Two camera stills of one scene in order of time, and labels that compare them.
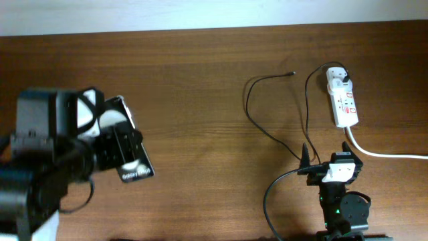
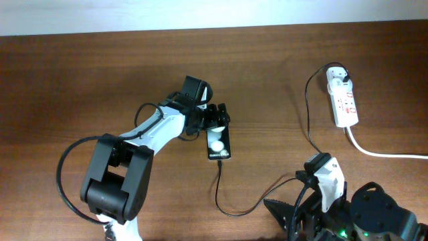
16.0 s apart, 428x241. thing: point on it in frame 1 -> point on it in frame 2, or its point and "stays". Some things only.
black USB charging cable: [307, 101] -> [309, 136]
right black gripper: [317, 175] -> [309, 211]
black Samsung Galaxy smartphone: [112, 112] -> [219, 145]
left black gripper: [128, 142] -> [212, 121]
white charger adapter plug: [335, 84] stays
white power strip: [344, 108] stays
